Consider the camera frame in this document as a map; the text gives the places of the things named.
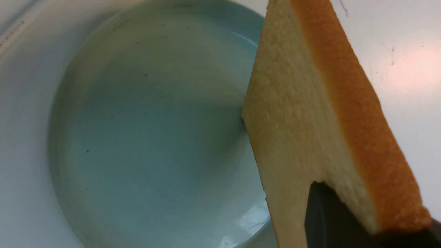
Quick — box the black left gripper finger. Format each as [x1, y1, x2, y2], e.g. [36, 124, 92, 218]
[304, 182, 441, 248]

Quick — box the toast slice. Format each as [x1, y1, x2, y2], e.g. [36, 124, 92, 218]
[241, 0, 432, 248]

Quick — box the light blue plate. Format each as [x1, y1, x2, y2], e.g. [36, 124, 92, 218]
[48, 0, 277, 248]

